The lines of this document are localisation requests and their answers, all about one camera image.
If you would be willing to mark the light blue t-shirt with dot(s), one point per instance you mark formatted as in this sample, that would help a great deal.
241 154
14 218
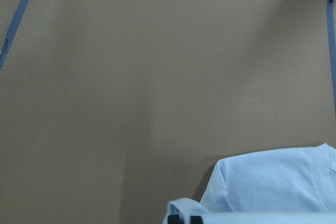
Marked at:
291 185

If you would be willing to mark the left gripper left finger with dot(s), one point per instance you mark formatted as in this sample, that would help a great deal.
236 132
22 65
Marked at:
173 219

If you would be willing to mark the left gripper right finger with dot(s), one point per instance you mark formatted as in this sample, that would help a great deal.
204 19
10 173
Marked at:
196 220

